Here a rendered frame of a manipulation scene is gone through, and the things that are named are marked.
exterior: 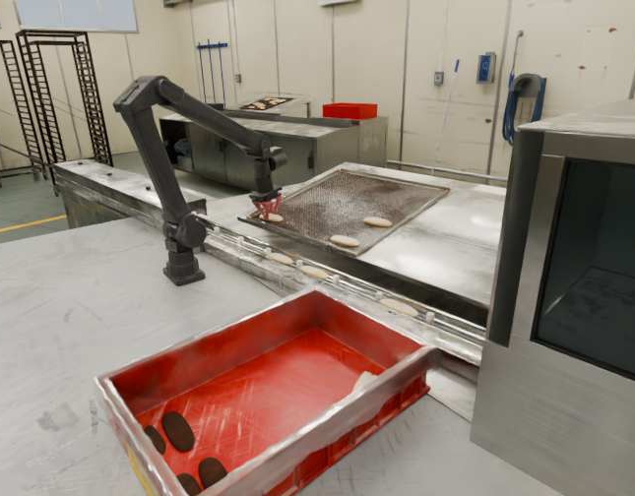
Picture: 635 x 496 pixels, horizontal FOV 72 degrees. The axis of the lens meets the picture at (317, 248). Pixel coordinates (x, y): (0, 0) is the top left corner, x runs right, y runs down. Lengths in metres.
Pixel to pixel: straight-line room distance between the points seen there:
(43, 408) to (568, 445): 0.84
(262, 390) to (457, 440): 0.34
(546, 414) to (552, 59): 4.19
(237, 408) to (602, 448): 0.54
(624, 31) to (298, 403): 4.16
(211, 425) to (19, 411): 0.35
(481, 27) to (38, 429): 4.72
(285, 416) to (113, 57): 8.12
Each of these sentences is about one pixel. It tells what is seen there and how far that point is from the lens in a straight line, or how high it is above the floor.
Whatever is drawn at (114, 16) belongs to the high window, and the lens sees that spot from 8.73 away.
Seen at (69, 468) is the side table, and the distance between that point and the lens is 0.83.
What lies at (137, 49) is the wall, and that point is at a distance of 8.82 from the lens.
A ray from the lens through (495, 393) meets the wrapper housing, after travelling 0.72.
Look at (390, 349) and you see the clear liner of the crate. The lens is 0.86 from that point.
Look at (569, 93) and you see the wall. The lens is 4.66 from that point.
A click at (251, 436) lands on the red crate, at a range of 0.78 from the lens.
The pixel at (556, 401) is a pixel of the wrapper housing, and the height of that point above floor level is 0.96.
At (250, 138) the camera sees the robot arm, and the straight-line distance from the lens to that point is 1.38.
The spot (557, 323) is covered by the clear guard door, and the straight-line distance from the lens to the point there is 0.63.
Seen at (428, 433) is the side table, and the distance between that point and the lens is 0.79.
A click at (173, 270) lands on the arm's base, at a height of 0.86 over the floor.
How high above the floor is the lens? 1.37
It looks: 22 degrees down
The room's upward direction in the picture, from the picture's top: 1 degrees counter-clockwise
